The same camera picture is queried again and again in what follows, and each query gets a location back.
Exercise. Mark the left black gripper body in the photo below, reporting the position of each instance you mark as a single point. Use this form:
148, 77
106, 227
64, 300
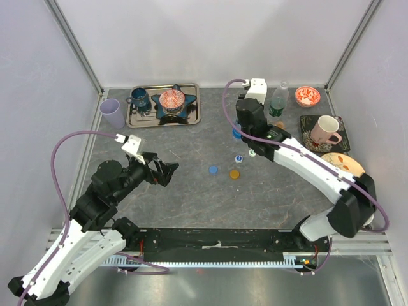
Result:
152, 175

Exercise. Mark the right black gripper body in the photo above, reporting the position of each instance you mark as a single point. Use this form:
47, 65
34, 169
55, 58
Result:
258, 101

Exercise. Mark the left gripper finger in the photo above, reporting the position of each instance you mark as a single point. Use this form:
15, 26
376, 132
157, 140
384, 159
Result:
153, 157
165, 172

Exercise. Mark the clear bottle blue cap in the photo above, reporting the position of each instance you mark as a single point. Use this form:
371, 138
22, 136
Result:
236, 130

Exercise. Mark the orange juice bottle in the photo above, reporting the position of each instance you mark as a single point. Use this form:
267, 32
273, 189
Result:
280, 124

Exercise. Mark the clear bottle green label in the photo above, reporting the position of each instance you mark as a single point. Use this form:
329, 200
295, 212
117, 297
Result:
279, 100

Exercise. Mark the white green bottle cap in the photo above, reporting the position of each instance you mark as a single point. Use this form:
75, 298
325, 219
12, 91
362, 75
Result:
252, 153

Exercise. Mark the plain blue bottle cap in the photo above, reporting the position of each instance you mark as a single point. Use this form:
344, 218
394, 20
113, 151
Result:
213, 170

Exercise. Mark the blue pocari bottle cap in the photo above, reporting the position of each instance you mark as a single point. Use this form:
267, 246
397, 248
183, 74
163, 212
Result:
238, 159

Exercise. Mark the orange bottle cap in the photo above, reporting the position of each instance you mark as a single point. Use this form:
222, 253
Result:
234, 174

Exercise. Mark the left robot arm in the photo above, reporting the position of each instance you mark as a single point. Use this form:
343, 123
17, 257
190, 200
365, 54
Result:
65, 266

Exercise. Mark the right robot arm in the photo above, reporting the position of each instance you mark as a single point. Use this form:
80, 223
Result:
352, 196

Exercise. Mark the steel tray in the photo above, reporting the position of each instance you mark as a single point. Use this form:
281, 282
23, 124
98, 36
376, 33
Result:
136, 119

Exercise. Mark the dark floral square plate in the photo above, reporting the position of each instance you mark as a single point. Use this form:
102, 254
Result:
307, 122

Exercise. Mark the orange floral small bowl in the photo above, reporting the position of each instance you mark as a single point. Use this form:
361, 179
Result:
307, 96

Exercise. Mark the red patterned bowl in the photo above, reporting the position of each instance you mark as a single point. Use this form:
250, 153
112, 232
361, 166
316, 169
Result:
172, 99

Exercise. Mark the dark blue mug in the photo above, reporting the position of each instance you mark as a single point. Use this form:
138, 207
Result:
140, 99

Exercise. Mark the lilac plastic cup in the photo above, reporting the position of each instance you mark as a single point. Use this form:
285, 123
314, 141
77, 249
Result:
111, 111

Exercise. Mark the pink mug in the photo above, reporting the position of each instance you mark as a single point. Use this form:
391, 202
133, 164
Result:
325, 130

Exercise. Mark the beige bird plate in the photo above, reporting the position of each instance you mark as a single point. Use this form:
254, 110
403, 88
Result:
344, 162

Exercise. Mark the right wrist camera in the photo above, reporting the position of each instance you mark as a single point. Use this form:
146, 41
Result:
256, 88

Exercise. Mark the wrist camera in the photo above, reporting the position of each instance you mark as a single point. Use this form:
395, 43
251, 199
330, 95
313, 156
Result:
256, 88
132, 146

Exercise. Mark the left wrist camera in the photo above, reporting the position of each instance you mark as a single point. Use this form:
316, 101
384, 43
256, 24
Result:
132, 146

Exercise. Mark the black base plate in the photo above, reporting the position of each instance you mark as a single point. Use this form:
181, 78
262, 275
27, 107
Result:
187, 244

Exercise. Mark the white slotted cable duct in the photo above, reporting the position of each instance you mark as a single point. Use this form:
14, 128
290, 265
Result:
288, 261

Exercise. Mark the right aluminium frame post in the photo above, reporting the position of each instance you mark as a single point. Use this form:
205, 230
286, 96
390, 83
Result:
357, 35

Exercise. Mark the aluminium frame post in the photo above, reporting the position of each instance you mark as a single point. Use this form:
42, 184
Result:
70, 37
357, 35

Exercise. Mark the left aluminium frame post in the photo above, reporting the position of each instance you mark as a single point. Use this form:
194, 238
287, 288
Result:
70, 37

